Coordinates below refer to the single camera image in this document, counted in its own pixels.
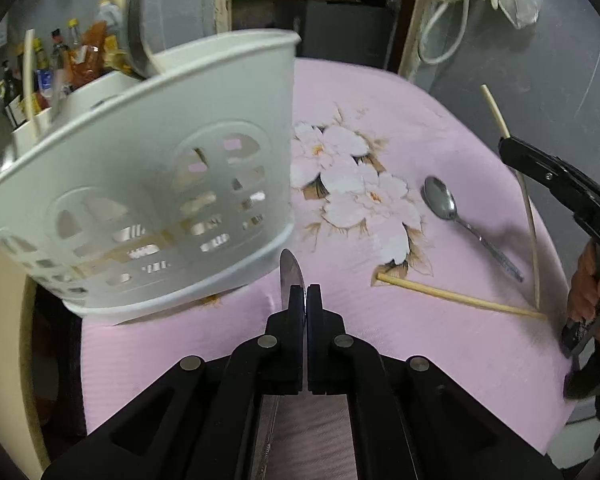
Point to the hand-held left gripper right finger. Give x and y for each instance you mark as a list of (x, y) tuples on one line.
[(314, 340)]

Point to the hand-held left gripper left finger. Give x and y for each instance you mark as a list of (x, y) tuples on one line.
[(297, 340)]

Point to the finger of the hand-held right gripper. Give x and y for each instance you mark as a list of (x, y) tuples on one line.
[(545, 170)]

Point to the white plastic utensil holder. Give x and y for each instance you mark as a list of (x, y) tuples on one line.
[(130, 160)]

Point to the large metal ladle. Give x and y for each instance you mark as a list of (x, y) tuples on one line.
[(135, 35)]

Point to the person's right hand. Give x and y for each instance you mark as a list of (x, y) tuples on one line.
[(587, 290)]

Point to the pink floral tablecloth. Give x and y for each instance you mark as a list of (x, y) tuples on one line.
[(380, 335)]

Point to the silver spoon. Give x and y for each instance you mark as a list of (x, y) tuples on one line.
[(440, 197)]

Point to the black cabinet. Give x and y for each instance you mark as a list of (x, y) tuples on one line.
[(345, 30)]

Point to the white salt bag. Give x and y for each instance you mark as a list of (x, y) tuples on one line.
[(45, 81)]

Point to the chilli powder bag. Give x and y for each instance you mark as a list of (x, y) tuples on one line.
[(92, 40)]

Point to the oil jug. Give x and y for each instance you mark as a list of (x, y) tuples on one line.
[(111, 12)]

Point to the dark pump bottle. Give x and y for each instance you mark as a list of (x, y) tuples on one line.
[(10, 95)]

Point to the clear bottle yellow cap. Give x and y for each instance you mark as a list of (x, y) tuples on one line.
[(73, 35)]

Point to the red cap sauce bottle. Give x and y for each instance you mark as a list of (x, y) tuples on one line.
[(57, 45)]

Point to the soy sauce bottle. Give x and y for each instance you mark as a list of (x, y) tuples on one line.
[(40, 55)]

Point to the wooden door frame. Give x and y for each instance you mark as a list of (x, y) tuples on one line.
[(222, 0)]

